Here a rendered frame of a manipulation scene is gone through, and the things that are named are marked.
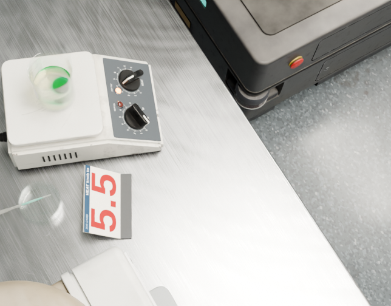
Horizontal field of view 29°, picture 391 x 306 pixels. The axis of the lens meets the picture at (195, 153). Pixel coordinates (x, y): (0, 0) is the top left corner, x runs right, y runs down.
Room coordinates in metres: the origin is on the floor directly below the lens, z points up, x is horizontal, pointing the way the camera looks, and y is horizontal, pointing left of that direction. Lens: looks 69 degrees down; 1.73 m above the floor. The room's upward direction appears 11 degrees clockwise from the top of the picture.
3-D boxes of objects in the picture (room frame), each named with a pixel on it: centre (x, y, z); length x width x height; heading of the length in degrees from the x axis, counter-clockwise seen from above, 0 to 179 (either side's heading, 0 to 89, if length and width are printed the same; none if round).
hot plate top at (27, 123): (0.38, 0.19, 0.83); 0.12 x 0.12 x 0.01; 20
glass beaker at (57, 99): (0.39, 0.19, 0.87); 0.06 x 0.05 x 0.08; 156
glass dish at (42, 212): (0.26, 0.19, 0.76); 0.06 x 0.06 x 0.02
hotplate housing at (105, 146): (0.39, 0.17, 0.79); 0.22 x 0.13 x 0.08; 110
